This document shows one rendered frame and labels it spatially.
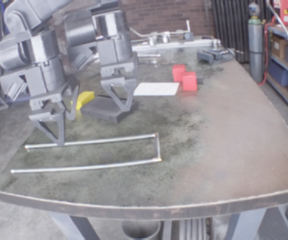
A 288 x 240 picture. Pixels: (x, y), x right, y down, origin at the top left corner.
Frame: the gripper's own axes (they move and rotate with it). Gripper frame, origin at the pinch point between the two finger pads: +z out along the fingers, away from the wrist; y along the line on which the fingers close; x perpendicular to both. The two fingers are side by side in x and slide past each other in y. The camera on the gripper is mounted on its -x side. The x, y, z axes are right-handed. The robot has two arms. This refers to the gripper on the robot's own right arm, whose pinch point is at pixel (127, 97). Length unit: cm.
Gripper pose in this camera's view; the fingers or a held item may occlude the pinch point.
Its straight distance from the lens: 52.6
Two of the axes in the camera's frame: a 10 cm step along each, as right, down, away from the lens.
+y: -0.3, 4.8, -8.8
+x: 9.9, -1.2, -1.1
